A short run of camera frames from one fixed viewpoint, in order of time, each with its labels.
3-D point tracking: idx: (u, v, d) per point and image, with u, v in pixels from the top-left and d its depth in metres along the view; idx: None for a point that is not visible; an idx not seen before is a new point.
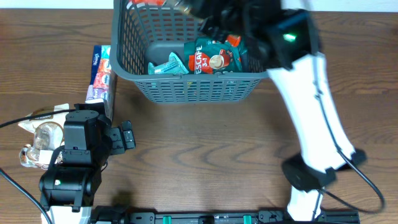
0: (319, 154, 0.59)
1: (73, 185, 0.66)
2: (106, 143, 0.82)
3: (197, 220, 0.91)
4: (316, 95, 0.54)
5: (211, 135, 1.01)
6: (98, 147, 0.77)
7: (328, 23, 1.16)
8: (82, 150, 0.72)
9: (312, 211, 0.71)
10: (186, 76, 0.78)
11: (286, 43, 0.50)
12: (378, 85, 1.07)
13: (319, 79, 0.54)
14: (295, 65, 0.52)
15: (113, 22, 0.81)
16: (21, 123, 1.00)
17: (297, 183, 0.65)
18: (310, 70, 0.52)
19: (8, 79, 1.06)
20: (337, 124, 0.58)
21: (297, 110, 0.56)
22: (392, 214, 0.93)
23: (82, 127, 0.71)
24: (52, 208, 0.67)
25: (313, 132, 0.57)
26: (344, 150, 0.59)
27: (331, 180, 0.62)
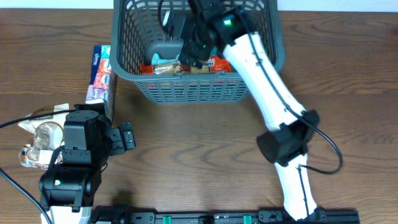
0: (273, 114, 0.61)
1: (73, 186, 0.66)
2: (105, 143, 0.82)
3: (197, 220, 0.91)
4: (257, 61, 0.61)
5: (211, 135, 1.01)
6: (97, 147, 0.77)
7: (328, 23, 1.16)
8: (82, 150, 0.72)
9: (303, 200, 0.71)
10: (186, 76, 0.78)
11: (226, 27, 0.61)
12: (378, 85, 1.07)
13: (259, 48, 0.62)
14: (236, 40, 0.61)
15: (114, 22, 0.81)
16: (21, 123, 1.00)
17: (267, 155, 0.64)
18: (247, 42, 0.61)
19: (8, 79, 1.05)
20: (283, 87, 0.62)
21: (249, 78, 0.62)
22: (392, 214, 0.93)
23: (82, 127, 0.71)
24: (51, 208, 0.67)
25: (260, 92, 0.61)
26: (294, 107, 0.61)
27: (295, 142, 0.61)
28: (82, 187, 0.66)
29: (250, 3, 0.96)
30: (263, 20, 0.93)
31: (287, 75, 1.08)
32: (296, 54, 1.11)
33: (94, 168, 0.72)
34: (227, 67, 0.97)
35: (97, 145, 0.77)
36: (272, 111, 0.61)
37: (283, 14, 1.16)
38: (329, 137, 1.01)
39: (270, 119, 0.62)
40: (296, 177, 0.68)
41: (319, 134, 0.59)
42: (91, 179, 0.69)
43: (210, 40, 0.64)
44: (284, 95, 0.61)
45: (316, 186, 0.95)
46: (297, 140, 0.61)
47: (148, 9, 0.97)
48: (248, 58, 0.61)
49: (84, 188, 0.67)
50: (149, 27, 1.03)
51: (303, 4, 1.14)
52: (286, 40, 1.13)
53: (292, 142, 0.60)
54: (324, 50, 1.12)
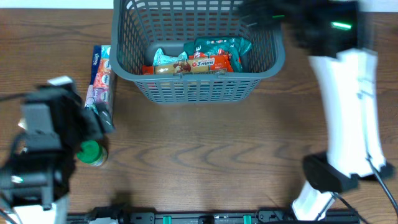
0: (349, 157, 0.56)
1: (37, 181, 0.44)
2: (81, 127, 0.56)
3: (197, 220, 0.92)
4: (359, 94, 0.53)
5: (211, 135, 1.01)
6: (74, 127, 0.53)
7: None
8: (47, 134, 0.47)
9: (318, 213, 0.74)
10: (187, 76, 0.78)
11: (336, 27, 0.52)
12: (377, 85, 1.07)
13: (364, 79, 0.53)
14: (341, 56, 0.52)
15: (114, 22, 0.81)
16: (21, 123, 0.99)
17: (315, 182, 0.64)
18: (358, 65, 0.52)
19: (8, 79, 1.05)
20: (372, 132, 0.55)
21: (339, 110, 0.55)
22: (392, 213, 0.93)
23: (47, 102, 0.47)
24: (16, 210, 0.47)
25: (344, 131, 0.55)
26: (375, 160, 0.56)
27: (351, 188, 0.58)
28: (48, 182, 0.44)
29: None
30: None
31: (288, 75, 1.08)
32: (296, 54, 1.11)
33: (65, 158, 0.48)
34: (227, 65, 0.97)
35: (74, 125, 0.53)
36: (348, 155, 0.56)
37: None
38: None
39: (342, 158, 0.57)
40: (326, 198, 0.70)
41: (385, 190, 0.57)
42: (66, 168, 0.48)
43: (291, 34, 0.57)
44: (370, 142, 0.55)
45: None
46: (352, 185, 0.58)
47: (148, 9, 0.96)
48: (349, 89, 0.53)
49: (53, 182, 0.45)
50: (149, 27, 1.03)
51: None
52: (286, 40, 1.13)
53: (352, 188, 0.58)
54: None
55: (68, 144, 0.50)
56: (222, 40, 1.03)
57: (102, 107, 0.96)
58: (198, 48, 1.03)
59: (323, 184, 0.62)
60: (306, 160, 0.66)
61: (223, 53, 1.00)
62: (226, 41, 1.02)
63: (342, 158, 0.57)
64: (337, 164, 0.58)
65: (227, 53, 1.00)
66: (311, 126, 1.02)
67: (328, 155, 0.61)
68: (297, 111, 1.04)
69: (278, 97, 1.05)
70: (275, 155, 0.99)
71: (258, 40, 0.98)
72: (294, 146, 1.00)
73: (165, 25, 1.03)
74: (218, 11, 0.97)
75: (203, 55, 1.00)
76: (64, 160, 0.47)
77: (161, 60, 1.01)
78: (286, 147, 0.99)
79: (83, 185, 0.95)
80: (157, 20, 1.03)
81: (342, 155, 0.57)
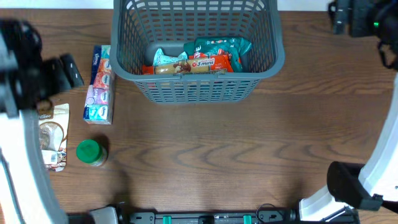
0: (383, 182, 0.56)
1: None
2: (50, 81, 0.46)
3: (197, 220, 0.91)
4: None
5: (211, 135, 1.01)
6: (40, 71, 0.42)
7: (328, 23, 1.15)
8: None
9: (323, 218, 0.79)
10: (187, 76, 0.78)
11: None
12: (378, 85, 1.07)
13: None
14: None
15: (114, 22, 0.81)
16: None
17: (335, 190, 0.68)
18: None
19: None
20: None
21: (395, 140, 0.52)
22: (392, 213, 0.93)
23: None
24: None
25: (390, 161, 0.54)
26: None
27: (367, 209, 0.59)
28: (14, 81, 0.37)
29: (249, 3, 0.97)
30: (263, 20, 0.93)
31: (287, 75, 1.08)
32: (296, 54, 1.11)
33: (32, 88, 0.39)
34: (227, 65, 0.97)
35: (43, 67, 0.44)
36: (383, 182, 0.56)
37: (283, 14, 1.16)
38: (329, 137, 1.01)
39: (374, 178, 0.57)
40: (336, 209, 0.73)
41: None
42: (28, 93, 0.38)
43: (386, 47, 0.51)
44: None
45: (316, 186, 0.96)
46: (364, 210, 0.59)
47: (148, 9, 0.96)
48: None
49: (13, 88, 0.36)
50: (149, 27, 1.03)
51: (303, 4, 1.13)
52: (286, 40, 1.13)
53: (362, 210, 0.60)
54: (324, 50, 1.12)
55: (32, 78, 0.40)
56: (222, 40, 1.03)
57: (102, 107, 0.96)
58: (198, 48, 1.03)
59: (341, 192, 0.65)
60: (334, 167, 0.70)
61: (223, 53, 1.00)
62: (226, 41, 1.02)
63: (374, 180, 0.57)
64: (369, 180, 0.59)
65: (227, 53, 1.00)
66: (311, 126, 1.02)
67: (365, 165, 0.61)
68: (297, 111, 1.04)
69: (278, 97, 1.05)
70: (275, 155, 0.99)
71: (257, 40, 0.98)
72: (294, 146, 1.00)
73: (165, 25, 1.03)
74: (218, 11, 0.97)
75: (203, 55, 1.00)
76: (27, 90, 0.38)
77: (162, 60, 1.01)
78: (286, 148, 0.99)
79: (83, 185, 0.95)
80: (157, 20, 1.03)
81: (378, 180, 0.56)
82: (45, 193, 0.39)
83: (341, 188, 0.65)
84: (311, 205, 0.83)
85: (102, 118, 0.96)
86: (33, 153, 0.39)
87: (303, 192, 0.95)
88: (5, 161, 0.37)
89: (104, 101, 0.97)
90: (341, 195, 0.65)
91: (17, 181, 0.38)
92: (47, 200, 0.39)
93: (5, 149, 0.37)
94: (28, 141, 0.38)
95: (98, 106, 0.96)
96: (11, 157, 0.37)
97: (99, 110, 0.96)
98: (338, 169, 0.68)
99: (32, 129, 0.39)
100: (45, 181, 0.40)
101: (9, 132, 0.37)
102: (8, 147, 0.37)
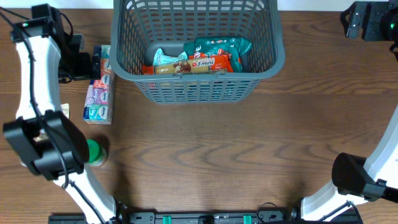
0: (390, 169, 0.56)
1: (43, 25, 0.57)
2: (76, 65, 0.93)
3: (197, 220, 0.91)
4: None
5: (211, 135, 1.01)
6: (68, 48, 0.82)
7: (328, 23, 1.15)
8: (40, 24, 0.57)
9: (323, 216, 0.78)
10: (187, 76, 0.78)
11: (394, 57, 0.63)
12: (378, 85, 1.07)
13: None
14: None
15: (114, 22, 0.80)
16: None
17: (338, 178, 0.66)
18: None
19: (8, 79, 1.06)
20: None
21: None
22: (392, 214, 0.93)
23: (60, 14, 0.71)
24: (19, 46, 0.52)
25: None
26: None
27: (374, 198, 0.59)
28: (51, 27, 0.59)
29: (250, 3, 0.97)
30: (263, 20, 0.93)
31: (288, 75, 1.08)
32: (296, 54, 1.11)
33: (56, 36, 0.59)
34: (227, 66, 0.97)
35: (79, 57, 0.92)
36: (391, 167, 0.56)
37: (283, 14, 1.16)
38: (329, 137, 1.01)
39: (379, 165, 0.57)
40: (336, 205, 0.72)
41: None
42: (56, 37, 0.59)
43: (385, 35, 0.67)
44: None
45: (316, 186, 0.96)
46: (374, 197, 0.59)
47: (148, 9, 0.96)
48: None
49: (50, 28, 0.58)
50: (149, 26, 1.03)
51: (303, 4, 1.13)
52: (286, 40, 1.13)
53: (372, 198, 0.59)
54: (324, 50, 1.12)
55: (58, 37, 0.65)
56: (222, 40, 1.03)
57: (102, 107, 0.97)
58: (198, 48, 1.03)
59: (346, 182, 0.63)
60: (338, 157, 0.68)
61: (223, 53, 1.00)
62: (226, 41, 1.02)
63: (380, 167, 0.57)
64: (373, 168, 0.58)
65: (227, 53, 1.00)
66: (311, 126, 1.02)
67: (370, 156, 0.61)
68: (297, 111, 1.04)
69: (278, 97, 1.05)
70: (275, 156, 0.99)
71: (257, 40, 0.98)
72: (294, 146, 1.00)
73: (165, 25, 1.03)
74: (218, 11, 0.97)
75: (203, 55, 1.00)
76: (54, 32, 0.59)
77: (161, 60, 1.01)
78: (286, 148, 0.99)
79: None
80: (157, 20, 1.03)
81: (385, 165, 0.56)
82: (56, 97, 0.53)
83: (344, 178, 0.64)
84: (311, 204, 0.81)
85: (102, 118, 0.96)
86: (52, 66, 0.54)
87: (303, 192, 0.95)
88: (36, 62, 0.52)
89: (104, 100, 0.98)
90: (347, 184, 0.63)
91: (40, 74, 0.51)
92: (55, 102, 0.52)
93: (38, 57, 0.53)
94: (52, 62, 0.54)
95: (98, 106, 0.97)
96: (40, 60, 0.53)
97: (99, 111, 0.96)
98: (343, 159, 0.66)
99: (55, 57, 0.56)
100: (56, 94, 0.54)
101: (41, 48, 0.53)
102: (40, 56, 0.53)
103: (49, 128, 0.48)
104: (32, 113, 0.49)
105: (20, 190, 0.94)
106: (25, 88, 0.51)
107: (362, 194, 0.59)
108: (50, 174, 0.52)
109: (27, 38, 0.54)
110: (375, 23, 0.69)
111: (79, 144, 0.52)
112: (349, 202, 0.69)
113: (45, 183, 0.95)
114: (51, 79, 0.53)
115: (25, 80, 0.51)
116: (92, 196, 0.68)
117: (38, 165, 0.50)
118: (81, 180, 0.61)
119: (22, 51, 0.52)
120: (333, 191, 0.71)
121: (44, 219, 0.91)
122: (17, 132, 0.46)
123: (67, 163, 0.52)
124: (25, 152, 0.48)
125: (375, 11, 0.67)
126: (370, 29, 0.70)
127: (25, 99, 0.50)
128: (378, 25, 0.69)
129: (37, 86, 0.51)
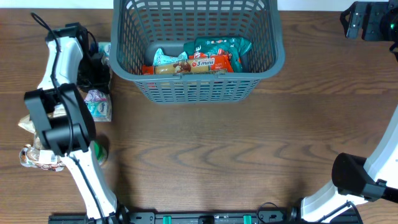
0: (392, 170, 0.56)
1: (71, 30, 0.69)
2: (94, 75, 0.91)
3: (197, 220, 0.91)
4: None
5: (211, 135, 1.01)
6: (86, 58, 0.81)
7: (328, 23, 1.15)
8: (68, 30, 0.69)
9: (323, 216, 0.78)
10: (187, 76, 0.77)
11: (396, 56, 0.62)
12: (378, 85, 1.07)
13: None
14: None
15: (114, 22, 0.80)
16: (21, 122, 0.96)
17: (338, 178, 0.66)
18: None
19: (8, 79, 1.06)
20: None
21: None
22: (393, 214, 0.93)
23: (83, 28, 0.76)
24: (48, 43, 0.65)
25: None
26: None
27: (374, 198, 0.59)
28: (79, 35, 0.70)
29: (250, 3, 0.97)
30: (263, 20, 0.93)
31: (287, 75, 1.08)
32: (296, 53, 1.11)
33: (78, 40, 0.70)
34: (227, 66, 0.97)
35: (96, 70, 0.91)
36: (390, 167, 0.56)
37: (283, 14, 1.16)
38: (329, 137, 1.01)
39: (380, 166, 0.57)
40: (336, 205, 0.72)
41: None
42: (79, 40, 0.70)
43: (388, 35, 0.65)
44: None
45: (316, 185, 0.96)
46: (375, 198, 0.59)
47: (148, 9, 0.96)
48: None
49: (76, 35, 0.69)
50: (149, 27, 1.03)
51: (303, 4, 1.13)
52: (286, 40, 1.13)
53: (374, 198, 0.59)
54: (324, 50, 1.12)
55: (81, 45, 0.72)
56: (222, 40, 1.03)
57: (101, 104, 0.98)
58: (198, 48, 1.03)
59: (346, 182, 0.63)
60: (339, 156, 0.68)
61: (223, 53, 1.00)
62: (226, 41, 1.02)
63: (380, 167, 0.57)
64: (374, 169, 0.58)
65: (227, 53, 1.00)
66: (311, 126, 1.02)
67: (370, 156, 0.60)
68: (296, 111, 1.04)
69: (278, 97, 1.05)
70: (275, 155, 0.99)
71: (257, 40, 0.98)
72: (294, 146, 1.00)
73: (165, 25, 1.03)
74: (218, 11, 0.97)
75: (203, 55, 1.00)
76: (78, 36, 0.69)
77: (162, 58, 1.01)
78: (286, 147, 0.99)
79: None
80: (157, 20, 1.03)
81: (385, 165, 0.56)
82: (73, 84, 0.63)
83: (344, 178, 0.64)
84: (311, 204, 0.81)
85: (102, 114, 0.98)
86: (73, 60, 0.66)
87: (303, 192, 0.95)
88: (61, 55, 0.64)
89: (103, 98, 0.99)
90: (347, 185, 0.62)
91: (63, 61, 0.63)
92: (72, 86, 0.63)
93: (64, 49, 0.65)
94: (74, 59, 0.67)
95: (97, 102, 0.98)
96: (64, 53, 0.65)
97: (97, 108, 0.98)
98: (344, 159, 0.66)
99: (74, 56, 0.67)
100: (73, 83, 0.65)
101: (67, 45, 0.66)
102: (65, 49, 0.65)
103: (63, 97, 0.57)
104: (51, 86, 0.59)
105: (21, 189, 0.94)
106: (50, 70, 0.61)
107: (362, 194, 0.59)
108: (58, 149, 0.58)
109: (56, 37, 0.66)
110: (375, 24, 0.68)
111: (86, 116, 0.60)
112: (349, 202, 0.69)
113: (45, 183, 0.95)
114: (70, 67, 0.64)
115: (50, 65, 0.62)
116: (94, 179, 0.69)
117: (49, 136, 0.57)
118: (85, 160, 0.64)
119: (50, 46, 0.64)
120: (333, 191, 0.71)
121: (44, 219, 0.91)
122: (34, 99, 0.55)
123: (74, 135, 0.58)
124: (38, 119, 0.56)
125: (375, 12, 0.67)
126: (370, 30, 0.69)
127: (46, 76, 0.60)
128: (378, 25, 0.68)
129: (58, 69, 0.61)
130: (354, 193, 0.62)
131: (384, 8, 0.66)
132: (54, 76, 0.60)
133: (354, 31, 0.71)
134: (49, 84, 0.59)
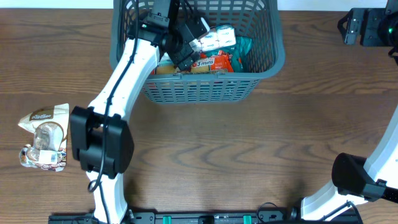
0: (392, 170, 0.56)
1: (157, 33, 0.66)
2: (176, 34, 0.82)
3: (197, 220, 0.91)
4: None
5: (211, 135, 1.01)
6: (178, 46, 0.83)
7: (328, 23, 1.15)
8: (163, 17, 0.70)
9: (323, 216, 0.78)
10: (187, 76, 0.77)
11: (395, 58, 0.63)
12: (378, 85, 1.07)
13: None
14: None
15: (113, 22, 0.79)
16: (21, 123, 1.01)
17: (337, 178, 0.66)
18: None
19: (7, 79, 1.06)
20: None
21: None
22: (393, 214, 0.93)
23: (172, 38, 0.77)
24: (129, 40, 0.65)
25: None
26: None
27: (374, 198, 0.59)
28: (163, 36, 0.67)
29: (249, 3, 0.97)
30: (263, 20, 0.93)
31: (288, 75, 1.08)
32: (296, 53, 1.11)
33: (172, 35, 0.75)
34: (227, 65, 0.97)
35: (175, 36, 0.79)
36: (390, 168, 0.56)
37: (283, 14, 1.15)
38: (329, 137, 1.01)
39: (379, 166, 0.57)
40: (336, 205, 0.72)
41: None
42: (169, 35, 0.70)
43: (387, 42, 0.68)
44: None
45: (316, 185, 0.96)
46: (375, 198, 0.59)
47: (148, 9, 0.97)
48: None
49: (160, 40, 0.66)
50: None
51: (303, 4, 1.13)
52: (286, 40, 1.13)
53: (373, 198, 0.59)
54: (324, 50, 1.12)
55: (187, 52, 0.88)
56: None
57: None
58: None
59: (347, 182, 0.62)
60: (339, 155, 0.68)
61: (223, 52, 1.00)
62: None
63: (381, 168, 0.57)
64: (374, 170, 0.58)
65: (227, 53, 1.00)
66: (311, 126, 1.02)
67: (370, 156, 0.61)
68: (296, 111, 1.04)
69: (278, 97, 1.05)
70: (275, 155, 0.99)
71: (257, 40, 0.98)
72: (294, 146, 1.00)
73: None
74: (218, 10, 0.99)
75: (203, 55, 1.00)
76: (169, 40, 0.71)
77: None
78: (286, 147, 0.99)
79: (83, 184, 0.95)
80: None
81: (385, 165, 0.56)
82: (130, 105, 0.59)
83: (344, 177, 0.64)
84: (311, 204, 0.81)
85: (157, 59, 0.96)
86: (143, 74, 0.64)
87: (303, 192, 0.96)
88: (134, 63, 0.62)
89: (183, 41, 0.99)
90: (347, 185, 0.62)
91: (130, 76, 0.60)
92: (128, 110, 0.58)
93: (139, 60, 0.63)
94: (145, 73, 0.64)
95: None
96: (137, 66, 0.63)
97: None
98: (344, 159, 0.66)
99: (157, 59, 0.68)
100: (130, 105, 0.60)
101: (146, 51, 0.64)
102: (139, 55, 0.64)
103: (110, 132, 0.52)
104: (102, 110, 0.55)
105: (21, 188, 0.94)
106: (114, 81, 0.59)
107: (362, 194, 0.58)
108: (87, 165, 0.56)
109: (139, 36, 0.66)
110: (373, 29, 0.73)
111: (125, 150, 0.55)
112: (349, 202, 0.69)
113: (45, 183, 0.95)
114: (135, 88, 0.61)
115: (118, 74, 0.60)
116: (111, 204, 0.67)
117: (81, 151, 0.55)
118: (108, 183, 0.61)
119: (130, 46, 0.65)
120: (333, 191, 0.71)
121: (44, 219, 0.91)
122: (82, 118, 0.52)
123: (104, 165, 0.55)
124: (79, 135, 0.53)
125: (373, 17, 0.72)
126: (369, 35, 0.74)
127: (104, 96, 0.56)
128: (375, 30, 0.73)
129: (119, 92, 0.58)
130: (354, 193, 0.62)
131: (382, 14, 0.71)
132: (110, 98, 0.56)
133: (352, 37, 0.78)
134: (102, 105, 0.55)
